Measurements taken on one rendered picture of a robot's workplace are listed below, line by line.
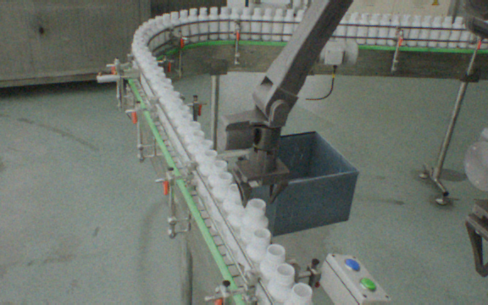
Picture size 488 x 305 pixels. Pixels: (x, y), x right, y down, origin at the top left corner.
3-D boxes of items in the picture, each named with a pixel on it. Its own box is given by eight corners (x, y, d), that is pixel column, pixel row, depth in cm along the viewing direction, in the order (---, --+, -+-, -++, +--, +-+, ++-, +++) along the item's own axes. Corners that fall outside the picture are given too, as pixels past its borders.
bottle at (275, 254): (259, 318, 107) (266, 262, 98) (252, 297, 112) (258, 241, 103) (285, 314, 108) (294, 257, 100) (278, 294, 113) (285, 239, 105)
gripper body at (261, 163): (233, 169, 106) (236, 138, 103) (276, 163, 110) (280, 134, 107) (244, 185, 101) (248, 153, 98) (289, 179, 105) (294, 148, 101)
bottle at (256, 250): (261, 302, 111) (268, 246, 102) (238, 291, 113) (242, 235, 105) (273, 285, 116) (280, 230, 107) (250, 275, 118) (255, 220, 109)
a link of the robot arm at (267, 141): (287, 123, 98) (275, 111, 102) (255, 125, 96) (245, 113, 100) (282, 153, 101) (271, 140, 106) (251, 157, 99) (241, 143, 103)
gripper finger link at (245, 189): (229, 199, 111) (232, 163, 106) (257, 195, 113) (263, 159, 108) (240, 218, 105) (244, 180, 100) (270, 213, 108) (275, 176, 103)
